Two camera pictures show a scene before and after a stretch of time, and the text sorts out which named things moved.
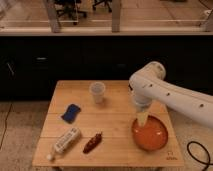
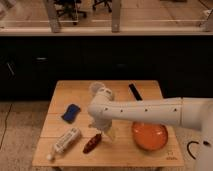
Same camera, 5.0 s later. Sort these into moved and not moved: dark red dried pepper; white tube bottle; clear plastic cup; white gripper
Moved: white gripper
Not moved: clear plastic cup; dark red dried pepper; white tube bottle
